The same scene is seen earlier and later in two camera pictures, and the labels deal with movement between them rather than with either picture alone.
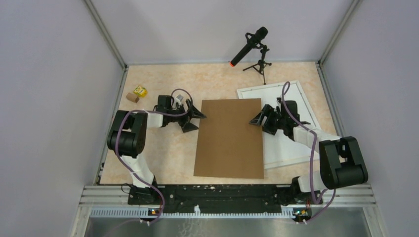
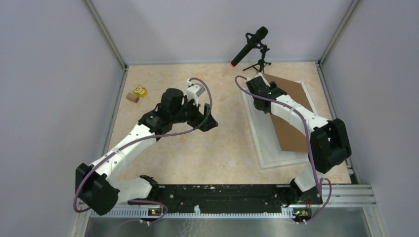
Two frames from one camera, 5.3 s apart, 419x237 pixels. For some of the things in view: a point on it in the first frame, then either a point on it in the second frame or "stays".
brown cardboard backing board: [228, 145] to [291, 138]
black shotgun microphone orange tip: [253, 40] stays
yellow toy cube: [142, 92] stays
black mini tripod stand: [261, 64] stays
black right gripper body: [274, 115] to [272, 86]
